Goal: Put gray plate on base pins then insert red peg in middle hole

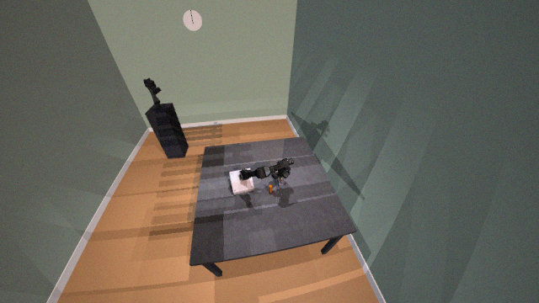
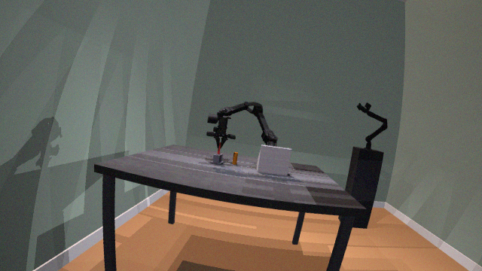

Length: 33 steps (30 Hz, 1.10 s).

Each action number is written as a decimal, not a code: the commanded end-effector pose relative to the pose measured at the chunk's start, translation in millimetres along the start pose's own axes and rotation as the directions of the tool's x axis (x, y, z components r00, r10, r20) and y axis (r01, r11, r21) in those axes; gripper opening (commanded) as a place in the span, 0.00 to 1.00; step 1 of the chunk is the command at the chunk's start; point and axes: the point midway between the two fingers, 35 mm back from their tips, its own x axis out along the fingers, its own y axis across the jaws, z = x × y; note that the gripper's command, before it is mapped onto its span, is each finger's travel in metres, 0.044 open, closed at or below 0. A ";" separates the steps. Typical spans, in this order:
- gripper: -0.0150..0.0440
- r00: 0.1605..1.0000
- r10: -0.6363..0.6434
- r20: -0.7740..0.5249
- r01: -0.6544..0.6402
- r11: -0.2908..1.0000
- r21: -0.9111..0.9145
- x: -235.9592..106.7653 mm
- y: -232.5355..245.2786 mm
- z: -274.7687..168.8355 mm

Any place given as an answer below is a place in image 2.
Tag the orange cylinder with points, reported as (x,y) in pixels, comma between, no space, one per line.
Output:
(235,155)

